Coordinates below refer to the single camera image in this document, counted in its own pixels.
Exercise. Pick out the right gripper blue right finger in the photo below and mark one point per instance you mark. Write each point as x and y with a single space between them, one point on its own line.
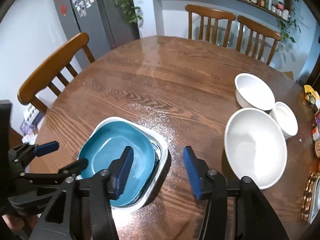
196 169

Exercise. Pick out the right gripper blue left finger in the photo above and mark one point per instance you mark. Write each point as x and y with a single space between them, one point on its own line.
119 172

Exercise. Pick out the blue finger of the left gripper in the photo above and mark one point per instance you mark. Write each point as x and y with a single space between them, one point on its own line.
47 148
73 170

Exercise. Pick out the large white bowl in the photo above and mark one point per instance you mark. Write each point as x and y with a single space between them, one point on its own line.
255 147

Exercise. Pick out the medium white bowl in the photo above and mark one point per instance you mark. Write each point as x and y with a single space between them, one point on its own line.
251 91

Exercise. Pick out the small white ramekin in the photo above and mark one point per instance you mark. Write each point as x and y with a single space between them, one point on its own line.
285 118

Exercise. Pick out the person's left hand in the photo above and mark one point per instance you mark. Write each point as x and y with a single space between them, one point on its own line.
17 227

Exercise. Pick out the white power strip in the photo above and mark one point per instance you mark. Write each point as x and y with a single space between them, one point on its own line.
30 114

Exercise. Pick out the wooden chair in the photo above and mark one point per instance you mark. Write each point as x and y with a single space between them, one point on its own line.
42 77
209 19
258 34

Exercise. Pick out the wooden bead trivet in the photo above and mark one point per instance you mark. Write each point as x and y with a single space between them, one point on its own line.
306 200

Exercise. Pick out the patterned dish on trivet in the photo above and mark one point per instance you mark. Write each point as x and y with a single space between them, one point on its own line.
314 207

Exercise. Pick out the cardboard box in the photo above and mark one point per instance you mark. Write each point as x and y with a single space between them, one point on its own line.
289 74

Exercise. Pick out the yellow snack bag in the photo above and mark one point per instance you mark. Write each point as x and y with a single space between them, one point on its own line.
312 97

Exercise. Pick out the grey refrigerator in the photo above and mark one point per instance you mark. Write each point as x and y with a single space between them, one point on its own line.
103 20

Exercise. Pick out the back right wooden chair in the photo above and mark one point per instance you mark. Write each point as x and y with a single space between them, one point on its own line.
258 34

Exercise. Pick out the back left wooden chair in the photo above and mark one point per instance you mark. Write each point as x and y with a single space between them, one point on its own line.
209 19

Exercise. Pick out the right green vine plant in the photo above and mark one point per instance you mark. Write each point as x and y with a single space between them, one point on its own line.
289 24

